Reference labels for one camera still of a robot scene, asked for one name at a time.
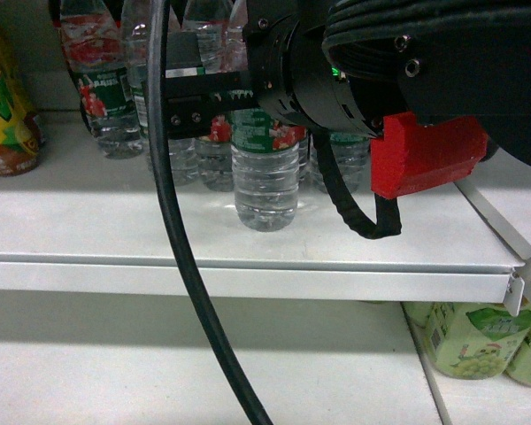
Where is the far left water bottle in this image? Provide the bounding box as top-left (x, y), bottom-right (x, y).
top-left (60, 1), bottom-right (142, 159)

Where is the white adjacent shelf board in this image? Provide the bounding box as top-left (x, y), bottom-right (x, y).
top-left (455, 150), bottom-right (531, 313)

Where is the thick black cable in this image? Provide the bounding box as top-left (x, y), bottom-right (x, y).
top-left (145, 0), bottom-right (274, 425)

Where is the left green grape juice bottle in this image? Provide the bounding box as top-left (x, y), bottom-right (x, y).
top-left (404, 302), bottom-right (531, 380)

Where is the water bottle green label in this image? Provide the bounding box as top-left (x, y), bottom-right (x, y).
top-left (120, 1), bottom-right (198, 186)
top-left (231, 109), bottom-right (303, 232)
top-left (310, 133), bottom-right (370, 193)

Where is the yellow lemon tea bottle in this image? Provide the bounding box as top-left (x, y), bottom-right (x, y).
top-left (0, 27), bottom-right (45, 177)

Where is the red plastic mount block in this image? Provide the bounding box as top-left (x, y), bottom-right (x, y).
top-left (371, 112), bottom-right (488, 199)

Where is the black sleeved cable loop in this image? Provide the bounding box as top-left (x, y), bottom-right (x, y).
top-left (312, 127), bottom-right (403, 240)

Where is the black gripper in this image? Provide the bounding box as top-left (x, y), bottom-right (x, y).
top-left (161, 1), bottom-right (382, 139)

